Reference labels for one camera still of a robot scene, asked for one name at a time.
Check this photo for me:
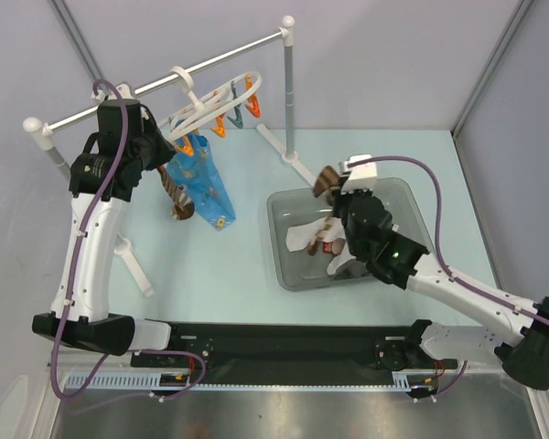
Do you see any white black striped sock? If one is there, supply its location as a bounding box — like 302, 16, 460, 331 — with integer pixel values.
285, 217, 339, 252

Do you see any red reindeer sock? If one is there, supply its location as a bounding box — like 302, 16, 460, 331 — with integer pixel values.
322, 239, 346, 255

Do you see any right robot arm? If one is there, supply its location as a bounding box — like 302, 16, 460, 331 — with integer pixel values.
330, 187, 549, 391

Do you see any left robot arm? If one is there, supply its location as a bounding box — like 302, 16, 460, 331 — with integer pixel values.
32, 99, 183, 366

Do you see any white round clip hanger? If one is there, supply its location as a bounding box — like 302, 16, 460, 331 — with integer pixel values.
158, 67, 263, 141

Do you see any blue patterned sock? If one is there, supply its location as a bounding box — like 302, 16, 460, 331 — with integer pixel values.
166, 133, 236, 230

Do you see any yellow clothes peg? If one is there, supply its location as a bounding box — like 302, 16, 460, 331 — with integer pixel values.
210, 117, 227, 138

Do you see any teal clothes peg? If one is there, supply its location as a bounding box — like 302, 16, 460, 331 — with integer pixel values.
228, 107, 243, 129

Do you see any grey plastic bin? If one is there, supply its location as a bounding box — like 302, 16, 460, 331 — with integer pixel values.
266, 177, 435, 292

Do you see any white silver clothes rack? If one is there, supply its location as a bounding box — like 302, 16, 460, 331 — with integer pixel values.
20, 13, 324, 298

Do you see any orange clothes peg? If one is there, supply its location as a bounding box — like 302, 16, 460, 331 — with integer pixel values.
245, 94, 262, 118

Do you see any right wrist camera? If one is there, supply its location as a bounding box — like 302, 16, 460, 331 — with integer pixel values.
339, 155, 378, 194

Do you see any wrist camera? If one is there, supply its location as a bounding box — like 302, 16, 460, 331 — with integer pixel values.
91, 82, 135, 105
339, 155, 378, 194

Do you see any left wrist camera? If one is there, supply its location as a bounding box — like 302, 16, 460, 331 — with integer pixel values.
91, 82, 135, 105

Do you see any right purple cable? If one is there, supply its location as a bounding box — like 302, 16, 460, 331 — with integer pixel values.
347, 155, 549, 403

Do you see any purple cable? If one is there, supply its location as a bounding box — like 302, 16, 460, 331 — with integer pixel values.
347, 155, 549, 403
48, 80, 207, 404

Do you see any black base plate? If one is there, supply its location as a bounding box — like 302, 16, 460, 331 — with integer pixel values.
127, 319, 516, 386

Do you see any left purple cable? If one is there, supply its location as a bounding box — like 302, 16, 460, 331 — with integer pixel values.
48, 80, 207, 404

